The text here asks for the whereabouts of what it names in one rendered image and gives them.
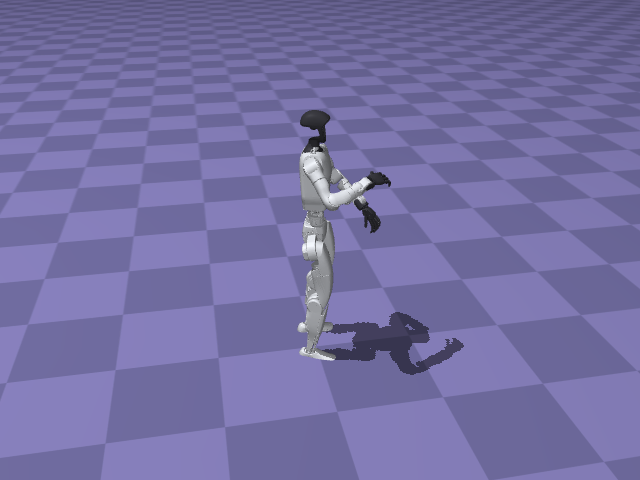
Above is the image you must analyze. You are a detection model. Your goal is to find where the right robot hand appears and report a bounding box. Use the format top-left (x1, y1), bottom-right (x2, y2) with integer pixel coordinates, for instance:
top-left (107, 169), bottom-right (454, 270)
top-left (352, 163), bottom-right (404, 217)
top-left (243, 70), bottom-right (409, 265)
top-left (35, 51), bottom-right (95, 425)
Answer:
top-left (366, 171), bottom-right (391, 191)

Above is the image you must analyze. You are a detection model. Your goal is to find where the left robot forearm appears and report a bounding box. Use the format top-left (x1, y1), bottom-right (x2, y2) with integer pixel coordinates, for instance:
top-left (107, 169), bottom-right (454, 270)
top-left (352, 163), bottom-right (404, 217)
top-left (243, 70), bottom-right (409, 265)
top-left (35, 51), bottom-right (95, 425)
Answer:
top-left (335, 168), bottom-right (366, 205)

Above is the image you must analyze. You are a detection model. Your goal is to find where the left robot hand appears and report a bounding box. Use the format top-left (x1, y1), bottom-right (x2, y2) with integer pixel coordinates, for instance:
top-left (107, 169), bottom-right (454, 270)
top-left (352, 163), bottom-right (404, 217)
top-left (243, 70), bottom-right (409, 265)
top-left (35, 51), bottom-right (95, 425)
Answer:
top-left (354, 199), bottom-right (381, 233)

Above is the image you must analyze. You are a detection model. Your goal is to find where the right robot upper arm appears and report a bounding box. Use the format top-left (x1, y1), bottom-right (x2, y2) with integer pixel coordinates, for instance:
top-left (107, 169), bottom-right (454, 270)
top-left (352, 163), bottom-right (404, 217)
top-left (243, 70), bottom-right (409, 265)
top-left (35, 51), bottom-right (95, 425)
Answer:
top-left (303, 157), bottom-right (340, 211)

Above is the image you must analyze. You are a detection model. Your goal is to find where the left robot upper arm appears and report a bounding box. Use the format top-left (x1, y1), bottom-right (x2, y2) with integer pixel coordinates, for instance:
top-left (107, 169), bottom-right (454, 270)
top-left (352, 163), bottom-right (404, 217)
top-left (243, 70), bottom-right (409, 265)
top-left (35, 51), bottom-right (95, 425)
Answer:
top-left (320, 144), bottom-right (342, 185)

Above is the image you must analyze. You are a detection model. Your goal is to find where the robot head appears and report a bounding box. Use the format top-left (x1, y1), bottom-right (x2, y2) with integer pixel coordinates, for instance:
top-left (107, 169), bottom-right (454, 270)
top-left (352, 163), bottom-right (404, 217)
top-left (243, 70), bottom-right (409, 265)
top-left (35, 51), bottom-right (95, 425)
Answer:
top-left (300, 110), bottom-right (330, 154)

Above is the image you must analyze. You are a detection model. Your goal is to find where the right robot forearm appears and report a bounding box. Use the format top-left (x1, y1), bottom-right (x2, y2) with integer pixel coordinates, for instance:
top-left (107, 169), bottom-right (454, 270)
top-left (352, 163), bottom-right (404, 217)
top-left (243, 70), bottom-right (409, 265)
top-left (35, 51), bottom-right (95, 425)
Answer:
top-left (329, 177), bottom-right (372, 206)

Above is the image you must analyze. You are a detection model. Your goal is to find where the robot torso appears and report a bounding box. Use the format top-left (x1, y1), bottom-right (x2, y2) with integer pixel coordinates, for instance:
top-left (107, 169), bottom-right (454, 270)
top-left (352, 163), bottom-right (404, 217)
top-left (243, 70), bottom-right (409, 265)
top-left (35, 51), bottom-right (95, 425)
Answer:
top-left (299, 145), bottom-right (332, 243)

